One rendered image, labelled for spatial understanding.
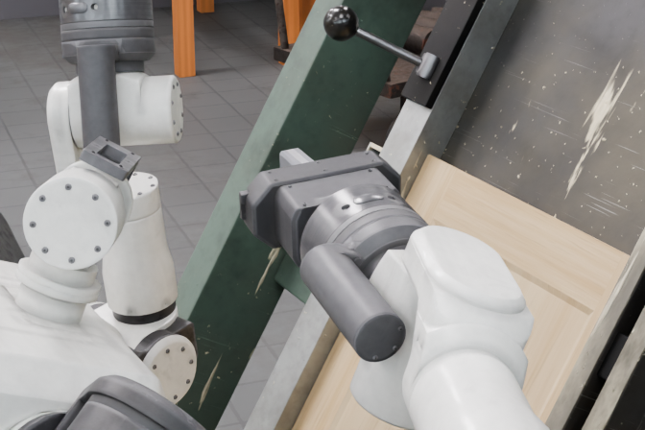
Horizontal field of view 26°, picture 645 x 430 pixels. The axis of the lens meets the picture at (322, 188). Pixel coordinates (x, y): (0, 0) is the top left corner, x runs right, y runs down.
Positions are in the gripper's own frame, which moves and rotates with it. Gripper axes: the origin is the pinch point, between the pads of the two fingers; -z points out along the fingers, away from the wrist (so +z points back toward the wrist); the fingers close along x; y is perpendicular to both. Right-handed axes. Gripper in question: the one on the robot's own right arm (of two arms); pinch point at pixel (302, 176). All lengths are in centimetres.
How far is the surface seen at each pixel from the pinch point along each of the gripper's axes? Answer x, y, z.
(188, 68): -129, 208, -515
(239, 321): -8, 44, -48
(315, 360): -9.7, 35.8, -25.0
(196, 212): -81, 188, -337
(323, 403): -9.2, 38.9, -21.5
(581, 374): -19.7, 17.4, 10.8
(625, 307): -23.6, 12.1, 10.5
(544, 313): -23.9, 20.1, -2.3
